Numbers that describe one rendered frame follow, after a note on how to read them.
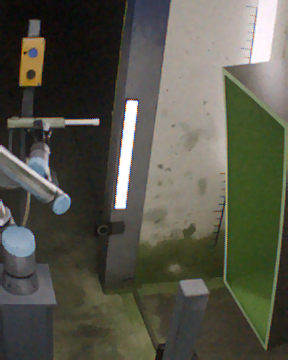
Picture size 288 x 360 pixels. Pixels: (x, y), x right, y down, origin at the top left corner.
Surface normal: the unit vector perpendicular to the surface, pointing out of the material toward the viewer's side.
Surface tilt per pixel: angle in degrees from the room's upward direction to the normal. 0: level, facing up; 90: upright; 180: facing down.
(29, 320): 90
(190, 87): 90
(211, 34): 90
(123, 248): 90
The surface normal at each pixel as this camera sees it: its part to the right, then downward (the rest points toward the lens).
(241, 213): 0.27, 0.47
